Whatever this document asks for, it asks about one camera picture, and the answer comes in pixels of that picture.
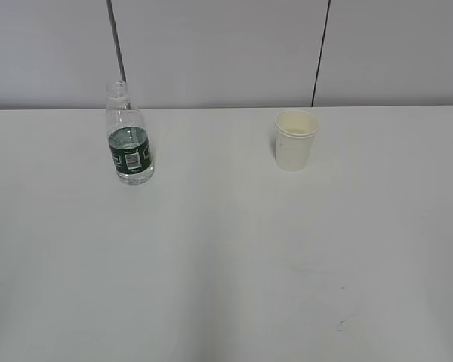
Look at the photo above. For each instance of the white paper cup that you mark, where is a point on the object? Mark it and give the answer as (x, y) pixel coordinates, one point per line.
(295, 133)

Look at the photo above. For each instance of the clear water bottle green label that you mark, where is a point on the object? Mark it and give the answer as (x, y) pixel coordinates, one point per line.
(127, 136)

